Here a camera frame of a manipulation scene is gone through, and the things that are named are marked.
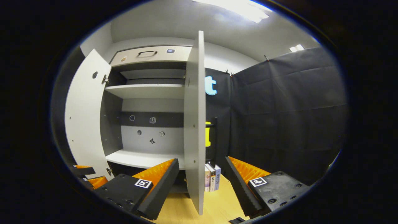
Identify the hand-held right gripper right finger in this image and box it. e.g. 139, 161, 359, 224
224, 156, 310, 219

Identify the grey cabinet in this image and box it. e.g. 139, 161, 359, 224
100, 46, 193, 195

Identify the long ceiling light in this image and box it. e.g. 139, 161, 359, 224
193, 0, 273, 24

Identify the white book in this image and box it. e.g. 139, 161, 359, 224
204, 165, 211, 192

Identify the beige drawer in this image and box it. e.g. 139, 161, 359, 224
110, 46, 193, 67

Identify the white cabinet door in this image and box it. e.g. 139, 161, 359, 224
65, 49, 112, 181
183, 30, 206, 216

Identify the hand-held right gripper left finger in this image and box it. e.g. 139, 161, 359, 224
94, 159, 180, 220

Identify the dark spine book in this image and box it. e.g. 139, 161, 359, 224
208, 162, 216, 192

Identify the black backdrop cloth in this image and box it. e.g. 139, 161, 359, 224
205, 47, 348, 187

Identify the blue grey book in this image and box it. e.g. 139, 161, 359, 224
214, 164, 221, 191

